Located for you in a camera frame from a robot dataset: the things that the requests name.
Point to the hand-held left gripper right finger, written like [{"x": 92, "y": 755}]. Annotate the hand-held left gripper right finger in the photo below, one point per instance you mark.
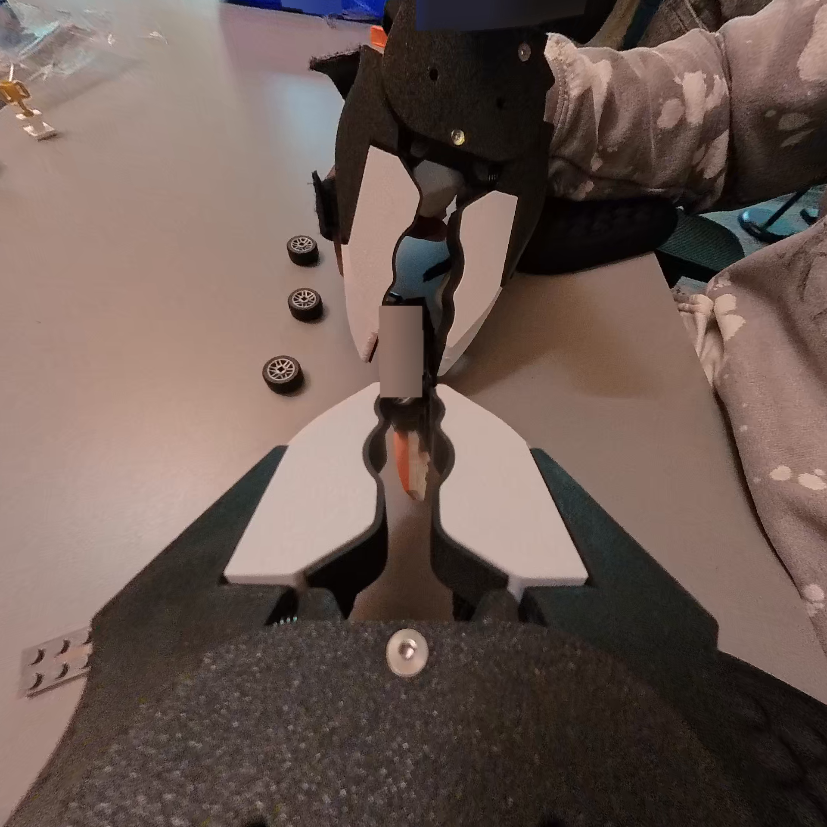
[{"x": 511, "y": 511}]

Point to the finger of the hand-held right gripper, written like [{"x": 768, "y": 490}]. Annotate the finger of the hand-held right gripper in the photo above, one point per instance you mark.
[
  {"x": 498, "y": 246},
  {"x": 375, "y": 220}
]

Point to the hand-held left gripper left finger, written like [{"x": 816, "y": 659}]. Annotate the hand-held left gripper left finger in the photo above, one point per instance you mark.
[{"x": 310, "y": 511}]

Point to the grey lego wheel rim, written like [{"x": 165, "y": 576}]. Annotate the grey lego wheel rim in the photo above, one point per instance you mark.
[
  {"x": 304, "y": 301},
  {"x": 281, "y": 372},
  {"x": 301, "y": 246}
]

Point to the black lego tire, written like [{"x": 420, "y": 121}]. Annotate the black lego tire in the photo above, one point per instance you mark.
[
  {"x": 287, "y": 390},
  {"x": 304, "y": 261},
  {"x": 306, "y": 317}
]

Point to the orange white lego car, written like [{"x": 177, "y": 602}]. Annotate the orange white lego car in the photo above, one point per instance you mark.
[{"x": 414, "y": 465}]

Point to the grey lego plate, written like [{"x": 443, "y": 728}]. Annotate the grey lego plate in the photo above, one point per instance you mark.
[{"x": 52, "y": 663}]

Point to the gold lego trophy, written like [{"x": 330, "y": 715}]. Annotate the gold lego trophy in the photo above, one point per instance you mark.
[{"x": 36, "y": 127}]

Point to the black honeycomb wrist rest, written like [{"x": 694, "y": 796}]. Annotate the black honeycomb wrist rest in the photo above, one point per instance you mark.
[{"x": 595, "y": 239}]

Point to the blue storage bin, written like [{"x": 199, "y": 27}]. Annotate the blue storage bin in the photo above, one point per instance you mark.
[{"x": 297, "y": 8}]

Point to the clear plastic bag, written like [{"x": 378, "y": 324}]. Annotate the clear plastic bag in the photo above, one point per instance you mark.
[{"x": 65, "y": 32}]

